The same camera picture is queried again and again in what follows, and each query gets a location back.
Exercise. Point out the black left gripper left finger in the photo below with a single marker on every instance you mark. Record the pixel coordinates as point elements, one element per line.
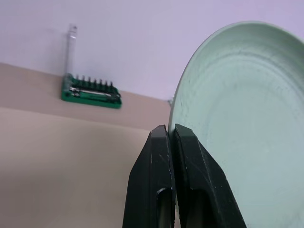
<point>148,171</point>

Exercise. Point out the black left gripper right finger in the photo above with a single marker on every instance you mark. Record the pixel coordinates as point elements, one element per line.
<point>202,180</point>

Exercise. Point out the green plate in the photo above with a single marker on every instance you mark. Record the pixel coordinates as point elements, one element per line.
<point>247,114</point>

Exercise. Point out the green screwdriver bit set case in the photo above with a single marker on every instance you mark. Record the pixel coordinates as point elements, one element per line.
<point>91,93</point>

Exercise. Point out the clear plastic case lid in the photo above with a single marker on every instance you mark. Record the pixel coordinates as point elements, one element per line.
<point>70,51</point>

